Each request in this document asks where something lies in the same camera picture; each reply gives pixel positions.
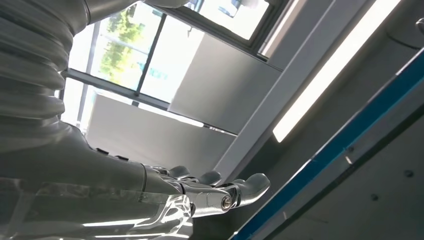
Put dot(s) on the long ceiling light strip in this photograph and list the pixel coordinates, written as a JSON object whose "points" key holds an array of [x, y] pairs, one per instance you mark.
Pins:
{"points": [[331, 66]]}

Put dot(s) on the green conveyor belt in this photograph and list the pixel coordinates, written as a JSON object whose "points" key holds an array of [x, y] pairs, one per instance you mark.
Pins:
{"points": [[348, 139]]}

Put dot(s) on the dark framed window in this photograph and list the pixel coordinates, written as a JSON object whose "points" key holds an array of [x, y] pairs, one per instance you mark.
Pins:
{"points": [[155, 49]]}

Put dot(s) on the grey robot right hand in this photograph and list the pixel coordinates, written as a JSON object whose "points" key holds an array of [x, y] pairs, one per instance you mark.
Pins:
{"points": [[82, 185]]}

